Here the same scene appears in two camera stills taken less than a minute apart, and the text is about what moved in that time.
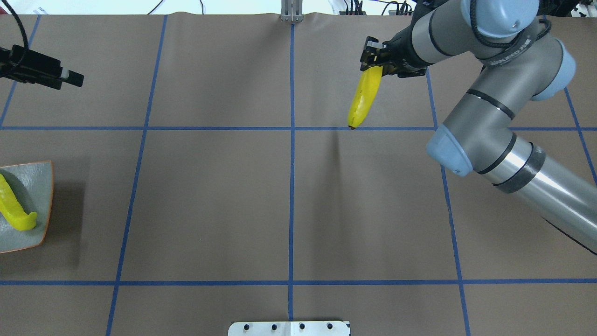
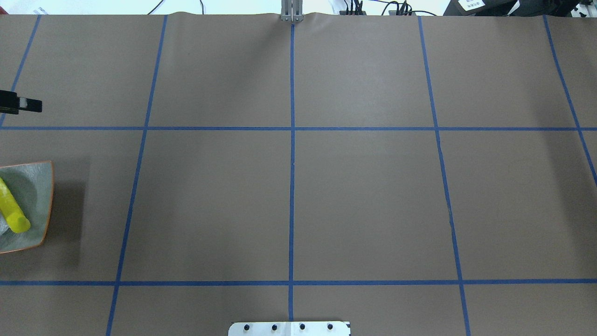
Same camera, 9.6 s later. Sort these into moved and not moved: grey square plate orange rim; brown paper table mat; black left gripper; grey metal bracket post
Moved: black left gripper
Not moved: grey metal bracket post; brown paper table mat; grey square plate orange rim
